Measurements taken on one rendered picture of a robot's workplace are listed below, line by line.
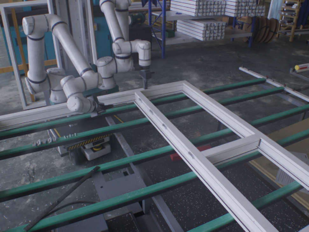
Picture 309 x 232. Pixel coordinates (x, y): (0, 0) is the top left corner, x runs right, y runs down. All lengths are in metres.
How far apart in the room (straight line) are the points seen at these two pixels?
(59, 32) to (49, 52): 3.54
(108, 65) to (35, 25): 0.88
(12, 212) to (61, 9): 1.80
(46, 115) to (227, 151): 1.18
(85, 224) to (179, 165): 0.74
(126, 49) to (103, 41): 3.58
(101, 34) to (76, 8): 2.96
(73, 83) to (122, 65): 1.05
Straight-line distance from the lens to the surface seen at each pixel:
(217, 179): 1.17
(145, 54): 1.81
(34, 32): 1.86
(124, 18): 2.35
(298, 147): 2.08
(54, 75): 2.29
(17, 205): 2.54
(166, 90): 2.02
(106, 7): 2.21
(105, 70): 2.46
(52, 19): 1.88
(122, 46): 1.88
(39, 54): 2.01
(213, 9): 6.05
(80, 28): 2.52
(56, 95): 2.36
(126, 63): 2.48
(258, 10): 6.48
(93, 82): 1.54
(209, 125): 3.31
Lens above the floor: 1.73
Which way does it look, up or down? 30 degrees down
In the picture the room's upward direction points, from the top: straight up
